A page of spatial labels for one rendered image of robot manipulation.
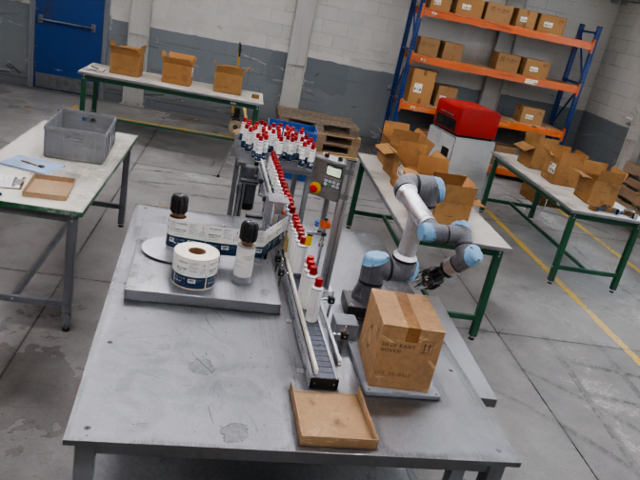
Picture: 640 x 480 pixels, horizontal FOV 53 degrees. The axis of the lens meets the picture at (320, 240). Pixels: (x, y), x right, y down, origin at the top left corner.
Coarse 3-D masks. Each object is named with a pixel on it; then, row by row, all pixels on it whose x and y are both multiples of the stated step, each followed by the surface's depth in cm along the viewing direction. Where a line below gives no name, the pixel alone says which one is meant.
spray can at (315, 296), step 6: (318, 276) 272; (318, 282) 270; (312, 288) 271; (318, 288) 271; (312, 294) 272; (318, 294) 271; (312, 300) 272; (318, 300) 272; (312, 306) 273; (318, 306) 274; (306, 312) 277; (312, 312) 274; (306, 318) 276; (312, 318) 275
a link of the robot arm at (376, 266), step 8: (368, 256) 298; (376, 256) 298; (384, 256) 298; (368, 264) 297; (376, 264) 296; (384, 264) 297; (392, 264) 299; (360, 272) 302; (368, 272) 298; (376, 272) 297; (384, 272) 298; (392, 272) 299; (368, 280) 298; (376, 280) 298; (384, 280) 303
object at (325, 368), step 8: (296, 280) 314; (296, 288) 306; (304, 312) 284; (312, 328) 273; (320, 328) 274; (304, 336) 265; (312, 336) 266; (320, 336) 267; (312, 344) 260; (320, 344) 261; (320, 352) 255; (328, 352) 256; (320, 360) 250; (328, 360) 251; (312, 368) 244; (320, 368) 245; (328, 368) 246; (320, 376) 239; (328, 376) 240
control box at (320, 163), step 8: (320, 160) 303; (328, 160) 302; (336, 160) 303; (344, 160) 306; (320, 168) 304; (344, 168) 299; (312, 176) 307; (320, 176) 305; (328, 176) 303; (312, 184) 308; (320, 184) 306; (312, 192) 309; (320, 192) 307; (328, 192) 305; (336, 192) 304; (336, 200) 304
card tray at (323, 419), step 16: (304, 400) 232; (320, 400) 233; (336, 400) 235; (352, 400) 237; (304, 416) 223; (320, 416) 225; (336, 416) 226; (352, 416) 228; (368, 416) 226; (304, 432) 215; (320, 432) 216; (336, 432) 218; (352, 432) 220; (368, 432) 221; (352, 448) 213; (368, 448) 214
